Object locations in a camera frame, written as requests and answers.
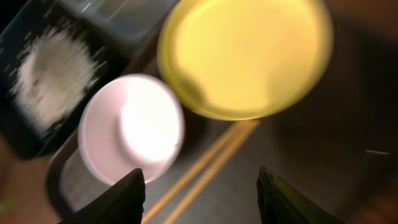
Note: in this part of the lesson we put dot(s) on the dark brown serving tray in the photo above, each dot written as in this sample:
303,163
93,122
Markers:
337,146

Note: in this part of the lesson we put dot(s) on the yellow plate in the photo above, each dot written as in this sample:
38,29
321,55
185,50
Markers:
236,60

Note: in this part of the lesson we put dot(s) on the wooden chopstick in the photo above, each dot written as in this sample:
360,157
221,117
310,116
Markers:
214,174
199,168

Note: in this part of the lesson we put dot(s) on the clear plastic bin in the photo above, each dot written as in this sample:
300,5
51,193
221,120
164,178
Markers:
128,21

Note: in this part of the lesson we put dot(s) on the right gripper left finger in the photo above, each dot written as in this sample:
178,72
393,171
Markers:
123,203

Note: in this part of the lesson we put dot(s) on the pile of rice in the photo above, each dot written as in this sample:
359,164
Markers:
55,70

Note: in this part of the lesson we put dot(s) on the black plastic tray bin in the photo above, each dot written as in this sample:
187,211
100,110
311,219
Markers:
34,19

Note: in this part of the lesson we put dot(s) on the white bowl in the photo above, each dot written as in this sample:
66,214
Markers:
135,121

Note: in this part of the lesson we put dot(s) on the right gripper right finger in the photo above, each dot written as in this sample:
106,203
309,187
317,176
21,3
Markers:
280,203

